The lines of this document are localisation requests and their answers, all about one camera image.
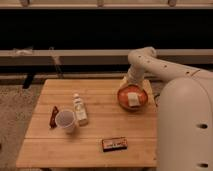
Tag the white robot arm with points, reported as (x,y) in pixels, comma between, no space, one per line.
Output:
(185,111)

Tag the white tube bottle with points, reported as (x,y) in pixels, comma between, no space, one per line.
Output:
(80,110)

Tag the orange ceramic bowl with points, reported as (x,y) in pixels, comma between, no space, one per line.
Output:
(123,99)

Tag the wooden table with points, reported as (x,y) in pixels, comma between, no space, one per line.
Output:
(44,147)

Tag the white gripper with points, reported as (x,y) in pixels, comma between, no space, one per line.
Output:
(134,76)

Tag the dark red snack packet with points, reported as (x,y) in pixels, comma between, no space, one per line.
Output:
(52,122)

